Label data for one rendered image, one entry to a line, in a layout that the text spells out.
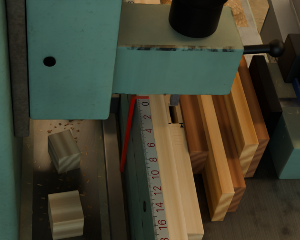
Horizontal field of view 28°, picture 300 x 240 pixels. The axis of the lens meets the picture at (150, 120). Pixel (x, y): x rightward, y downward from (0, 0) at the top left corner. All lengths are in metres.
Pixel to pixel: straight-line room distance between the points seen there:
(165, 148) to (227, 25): 0.15
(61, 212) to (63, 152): 0.09
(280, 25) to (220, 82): 0.89
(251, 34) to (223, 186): 0.33
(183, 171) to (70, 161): 0.20
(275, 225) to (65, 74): 0.30
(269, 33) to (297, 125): 0.92
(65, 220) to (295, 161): 0.28
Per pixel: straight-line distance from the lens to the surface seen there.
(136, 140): 0.69
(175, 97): 0.69
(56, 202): 0.74
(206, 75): 0.63
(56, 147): 0.79
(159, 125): 0.68
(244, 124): 0.67
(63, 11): 0.51
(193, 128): 0.69
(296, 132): 0.71
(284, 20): 1.54
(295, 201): 0.72
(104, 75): 0.56
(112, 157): 0.81
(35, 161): 0.82
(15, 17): 0.51
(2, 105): 0.53
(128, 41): 0.59
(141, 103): 0.69
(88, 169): 0.82
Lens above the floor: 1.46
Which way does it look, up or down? 49 degrees down
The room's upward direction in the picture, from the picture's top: 11 degrees clockwise
